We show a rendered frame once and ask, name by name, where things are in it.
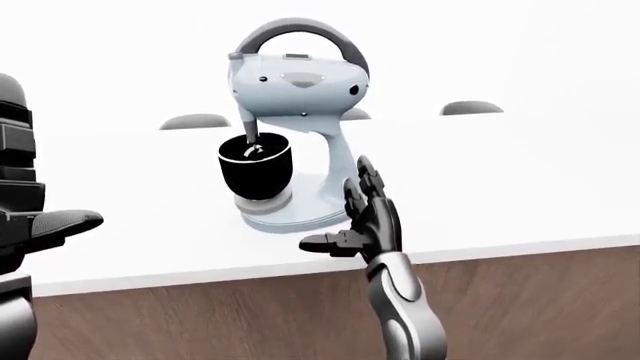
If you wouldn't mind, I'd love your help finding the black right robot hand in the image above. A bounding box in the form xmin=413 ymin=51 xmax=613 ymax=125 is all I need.
xmin=298 ymin=154 xmax=403 ymax=265

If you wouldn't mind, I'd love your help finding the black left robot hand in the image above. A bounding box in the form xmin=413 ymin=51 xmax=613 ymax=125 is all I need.
xmin=0 ymin=72 xmax=105 ymax=276

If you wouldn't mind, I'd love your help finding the pale blue stand mixer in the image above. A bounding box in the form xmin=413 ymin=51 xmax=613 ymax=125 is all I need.
xmin=227 ymin=16 xmax=372 ymax=235

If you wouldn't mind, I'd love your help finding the grey dome chair back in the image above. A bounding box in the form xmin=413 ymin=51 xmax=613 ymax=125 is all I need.
xmin=158 ymin=113 xmax=233 ymax=132
xmin=439 ymin=99 xmax=505 ymax=117
xmin=341 ymin=107 xmax=373 ymax=122

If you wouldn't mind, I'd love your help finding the black mixing bowl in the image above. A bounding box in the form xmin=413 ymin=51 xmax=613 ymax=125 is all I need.
xmin=217 ymin=131 xmax=294 ymax=202

